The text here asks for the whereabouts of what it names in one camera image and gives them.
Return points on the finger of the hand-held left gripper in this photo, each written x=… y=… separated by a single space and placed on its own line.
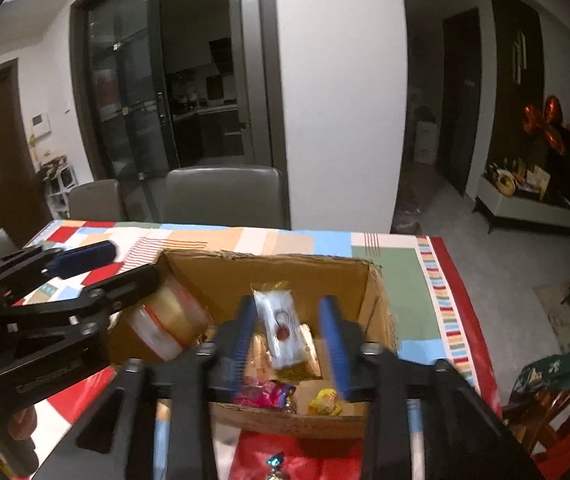
x=115 y=292
x=85 y=257

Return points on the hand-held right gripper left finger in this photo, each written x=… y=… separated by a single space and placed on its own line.
x=246 y=335

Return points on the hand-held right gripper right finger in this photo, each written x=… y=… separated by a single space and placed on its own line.
x=335 y=350

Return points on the white snack packet round print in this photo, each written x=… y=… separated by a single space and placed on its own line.
x=277 y=325

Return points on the yellow round snack wrapper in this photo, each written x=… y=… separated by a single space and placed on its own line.
x=325 y=402

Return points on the pink snack packet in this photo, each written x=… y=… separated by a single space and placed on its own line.
x=265 y=394

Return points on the tan striped snack packet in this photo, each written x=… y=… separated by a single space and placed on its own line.
x=175 y=320

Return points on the brown cardboard box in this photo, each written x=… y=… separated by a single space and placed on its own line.
x=200 y=270

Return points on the person's left hand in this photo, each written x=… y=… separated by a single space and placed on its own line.
x=22 y=422

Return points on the white shoe rack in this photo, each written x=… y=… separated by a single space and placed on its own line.
x=57 y=185

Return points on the brown wooden door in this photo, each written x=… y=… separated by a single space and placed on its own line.
x=15 y=180

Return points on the colourful patchwork tablecloth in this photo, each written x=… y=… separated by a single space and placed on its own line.
x=405 y=270

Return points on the colourful foil candy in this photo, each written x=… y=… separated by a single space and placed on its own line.
x=275 y=461

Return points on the dark sliding glass door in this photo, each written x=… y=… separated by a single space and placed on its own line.
x=125 y=60

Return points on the brown wooden chair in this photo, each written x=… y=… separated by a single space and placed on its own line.
x=550 y=405

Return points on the white floor box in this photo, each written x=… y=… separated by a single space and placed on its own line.
x=426 y=142

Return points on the grey floor mat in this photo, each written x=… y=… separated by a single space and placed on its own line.
x=560 y=317

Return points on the yellow basket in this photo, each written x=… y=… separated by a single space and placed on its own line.
x=506 y=182

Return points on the white low cabinet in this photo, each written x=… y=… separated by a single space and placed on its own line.
x=530 y=207

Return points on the black range hood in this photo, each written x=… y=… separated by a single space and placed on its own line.
x=221 y=55

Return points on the silver refrigerator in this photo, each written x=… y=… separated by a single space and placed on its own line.
x=245 y=60

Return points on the dark interior door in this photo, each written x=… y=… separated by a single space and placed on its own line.
x=460 y=110

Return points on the red foil balloons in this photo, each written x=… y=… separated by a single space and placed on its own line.
x=551 y=110

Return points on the white wall intercom panel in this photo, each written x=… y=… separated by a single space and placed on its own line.
x=41 y=125

